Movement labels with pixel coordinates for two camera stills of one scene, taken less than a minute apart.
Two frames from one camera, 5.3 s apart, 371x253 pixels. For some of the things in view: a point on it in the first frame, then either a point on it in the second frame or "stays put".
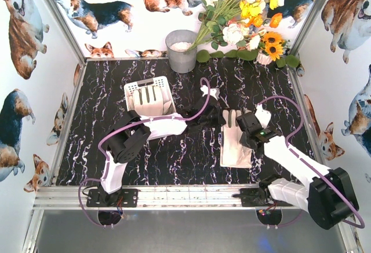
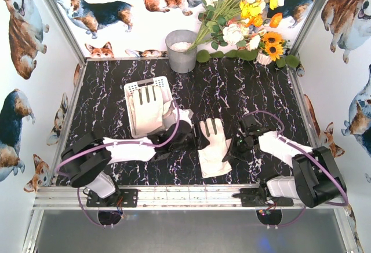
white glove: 150,101 stays put
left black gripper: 211,111 to 196,136
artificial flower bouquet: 237,10 stays put
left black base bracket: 123,198 stays put
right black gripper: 247,136 stays put
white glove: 234,153 to 214,158
